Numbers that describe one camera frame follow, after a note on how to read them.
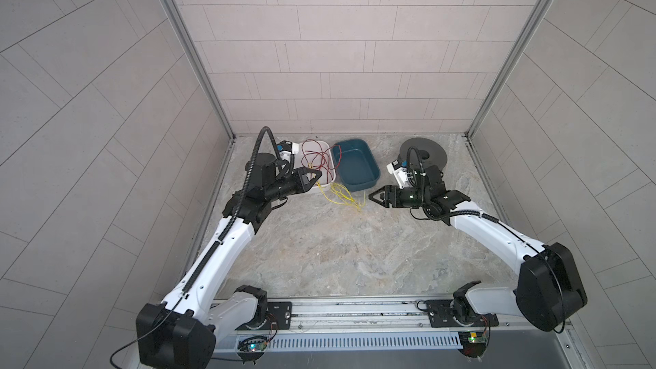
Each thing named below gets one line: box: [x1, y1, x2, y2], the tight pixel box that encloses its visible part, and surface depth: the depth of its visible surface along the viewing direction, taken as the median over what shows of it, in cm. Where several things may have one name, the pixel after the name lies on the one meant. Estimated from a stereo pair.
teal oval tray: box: [332, 138, 381, 192], surface depth 106 cm
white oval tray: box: [296, 140, 337, 188], surface depth 107 cm
